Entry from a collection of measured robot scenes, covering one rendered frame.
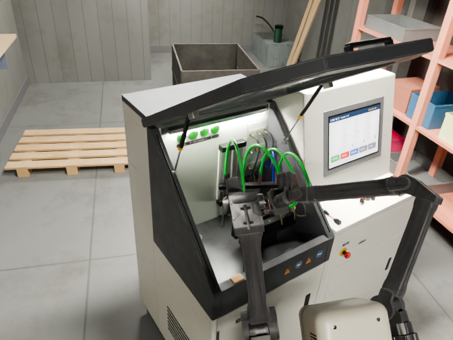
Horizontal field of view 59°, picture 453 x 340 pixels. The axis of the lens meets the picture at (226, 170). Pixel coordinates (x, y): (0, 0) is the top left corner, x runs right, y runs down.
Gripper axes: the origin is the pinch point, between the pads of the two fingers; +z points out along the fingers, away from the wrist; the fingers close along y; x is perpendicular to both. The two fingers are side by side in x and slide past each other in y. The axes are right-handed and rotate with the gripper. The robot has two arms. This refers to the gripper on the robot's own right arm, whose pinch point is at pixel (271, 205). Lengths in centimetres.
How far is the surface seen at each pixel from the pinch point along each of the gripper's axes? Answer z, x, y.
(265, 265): 11.3, 4.0, -24.5
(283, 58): 442, -267, 300
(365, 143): 26, -73, 27
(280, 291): 26.1, -5.9, -38.3
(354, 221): 19, -50, -13
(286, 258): 12.3, -6.5, -23.6
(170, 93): 20, 30, 64
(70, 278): 156, 99, -11
